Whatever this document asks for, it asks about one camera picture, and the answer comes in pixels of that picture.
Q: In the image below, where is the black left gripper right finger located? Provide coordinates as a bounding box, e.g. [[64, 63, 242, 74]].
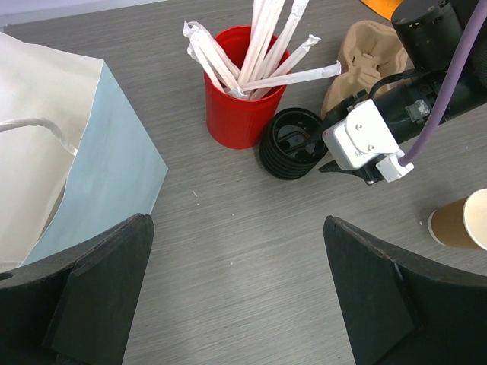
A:
[[323, 216, 486, 364]]

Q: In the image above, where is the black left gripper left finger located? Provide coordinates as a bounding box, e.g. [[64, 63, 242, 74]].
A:
[[1, 214, 154, 364]]

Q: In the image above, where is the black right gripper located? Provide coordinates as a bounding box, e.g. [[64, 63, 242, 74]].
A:
[[300, 68, 487, 186]]

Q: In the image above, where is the brown paper cup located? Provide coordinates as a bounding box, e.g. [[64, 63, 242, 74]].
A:
[[428, 189, 486, 251]]

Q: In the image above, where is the light blue paper bag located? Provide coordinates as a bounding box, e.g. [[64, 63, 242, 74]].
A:
[[1, 34, 167, 271]]

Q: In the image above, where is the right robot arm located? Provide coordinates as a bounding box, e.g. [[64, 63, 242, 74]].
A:
[[311, 1, 486, 185]]

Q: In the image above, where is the stack of black lids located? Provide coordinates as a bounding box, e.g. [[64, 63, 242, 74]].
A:
[[259, 107, 328, 180]]

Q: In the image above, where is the red straw holder cup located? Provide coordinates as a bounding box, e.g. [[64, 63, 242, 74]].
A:
[[204, 25, 286, 150]]

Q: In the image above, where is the bundle of wrapped white straws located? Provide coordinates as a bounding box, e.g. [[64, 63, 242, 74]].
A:
[[183, 1, 342, 100]]

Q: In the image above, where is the stack of cardboard cup carriers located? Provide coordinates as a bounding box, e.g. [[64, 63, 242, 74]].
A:
[[321, 21, 408, 116]]

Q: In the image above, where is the orange Mickey Mouse cloth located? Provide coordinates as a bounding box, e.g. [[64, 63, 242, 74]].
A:
[[361, 0, 403, 21]]

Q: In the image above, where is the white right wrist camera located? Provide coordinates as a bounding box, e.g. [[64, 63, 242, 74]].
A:
[[320, 100, 414, 185]]

